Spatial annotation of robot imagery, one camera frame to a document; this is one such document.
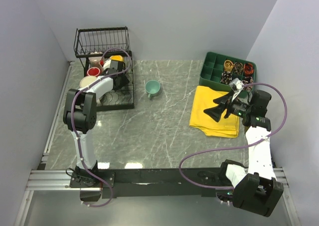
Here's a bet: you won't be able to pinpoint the black base beam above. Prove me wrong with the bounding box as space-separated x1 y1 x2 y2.
69 168 233 201

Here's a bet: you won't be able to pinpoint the small teal cup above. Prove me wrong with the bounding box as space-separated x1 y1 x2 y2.
145 80 160 99

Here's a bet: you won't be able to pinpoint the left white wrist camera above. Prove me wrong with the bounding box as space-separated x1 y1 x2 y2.
100 59 112 71

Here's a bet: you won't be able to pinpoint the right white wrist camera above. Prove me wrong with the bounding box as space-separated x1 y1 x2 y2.
229 78 244 101

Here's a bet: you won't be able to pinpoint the white floral mug green interior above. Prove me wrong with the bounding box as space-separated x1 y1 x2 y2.
79 76 103 106

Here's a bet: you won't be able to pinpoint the yellow cup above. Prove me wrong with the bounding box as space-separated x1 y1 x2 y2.
110 55 124 62

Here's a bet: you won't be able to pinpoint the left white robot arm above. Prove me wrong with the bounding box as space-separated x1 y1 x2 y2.
63 55 129 187

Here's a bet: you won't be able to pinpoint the green compartment organizer tray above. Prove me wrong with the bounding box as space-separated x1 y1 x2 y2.
199 52 257 92

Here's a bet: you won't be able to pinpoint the black wire dish rack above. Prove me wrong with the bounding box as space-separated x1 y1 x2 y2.
74 26 135 112

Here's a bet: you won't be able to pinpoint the red mug white squiggles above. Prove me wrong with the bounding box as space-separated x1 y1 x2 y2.
86 67 102 77

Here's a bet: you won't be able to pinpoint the pink mug purple interior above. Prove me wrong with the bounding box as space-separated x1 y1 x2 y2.
88 51 102 68

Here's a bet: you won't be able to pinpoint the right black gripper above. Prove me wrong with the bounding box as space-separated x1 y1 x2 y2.
203 90 252 122

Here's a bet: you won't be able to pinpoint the yellow folded cloth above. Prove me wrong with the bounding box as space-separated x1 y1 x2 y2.
189 86 240 138

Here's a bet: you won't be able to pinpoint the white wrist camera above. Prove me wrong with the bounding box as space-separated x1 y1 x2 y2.
229 78 244 101
100 59 112 71

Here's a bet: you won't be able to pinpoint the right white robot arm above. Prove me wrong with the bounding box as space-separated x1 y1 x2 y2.
204 90 284 217

